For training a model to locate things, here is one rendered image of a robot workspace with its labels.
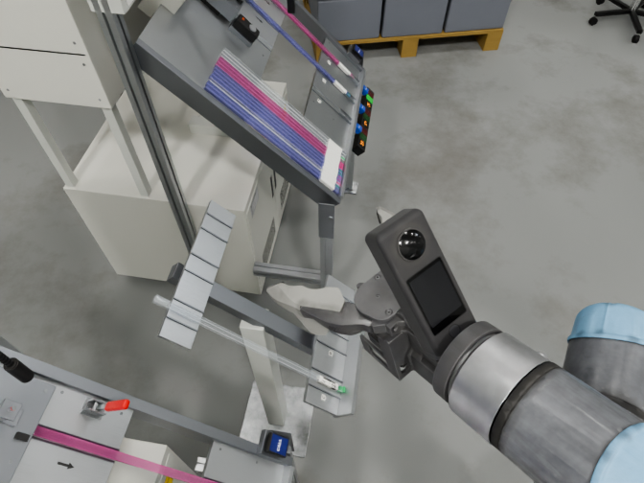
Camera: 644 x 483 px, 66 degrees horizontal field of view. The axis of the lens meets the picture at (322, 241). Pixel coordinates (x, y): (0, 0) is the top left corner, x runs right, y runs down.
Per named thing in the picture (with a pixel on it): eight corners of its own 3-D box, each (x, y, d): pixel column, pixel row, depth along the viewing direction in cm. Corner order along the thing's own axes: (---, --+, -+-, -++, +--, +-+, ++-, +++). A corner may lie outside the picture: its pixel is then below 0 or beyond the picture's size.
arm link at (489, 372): (486, 413, 32) (563, 336, 35) (434, 371, 36) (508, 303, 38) (490, 461, 37) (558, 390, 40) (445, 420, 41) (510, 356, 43)
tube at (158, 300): (341, 387, 119) (344, 386, 119) (340, 393, 118) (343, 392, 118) (154, 295, 95) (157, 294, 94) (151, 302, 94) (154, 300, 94)
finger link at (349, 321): (298, 331, 45) (393, 339, 42) (293, 321, 44) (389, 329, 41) (313, 290, 48) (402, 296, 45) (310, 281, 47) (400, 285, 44)
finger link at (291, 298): (273, 340, 51) (358, 350, 47) (252, 305, 47) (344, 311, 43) (283, 316, 53) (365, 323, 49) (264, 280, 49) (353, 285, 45)
